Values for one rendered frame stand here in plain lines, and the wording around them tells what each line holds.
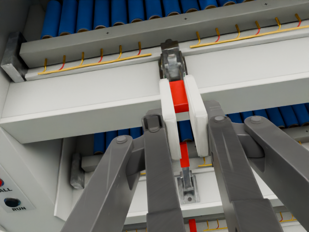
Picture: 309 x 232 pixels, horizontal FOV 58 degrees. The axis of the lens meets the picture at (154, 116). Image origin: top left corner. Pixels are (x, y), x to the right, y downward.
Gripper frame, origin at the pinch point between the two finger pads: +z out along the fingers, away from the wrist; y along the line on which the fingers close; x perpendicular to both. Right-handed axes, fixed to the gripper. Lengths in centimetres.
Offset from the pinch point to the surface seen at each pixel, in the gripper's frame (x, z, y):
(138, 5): 6.0, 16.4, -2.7
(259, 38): 1.5, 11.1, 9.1
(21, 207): -15.6, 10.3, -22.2
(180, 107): 0.0, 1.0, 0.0
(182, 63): 1.2, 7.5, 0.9
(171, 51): 2.3, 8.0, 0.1
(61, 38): 4.4, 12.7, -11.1
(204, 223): -37.1, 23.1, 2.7
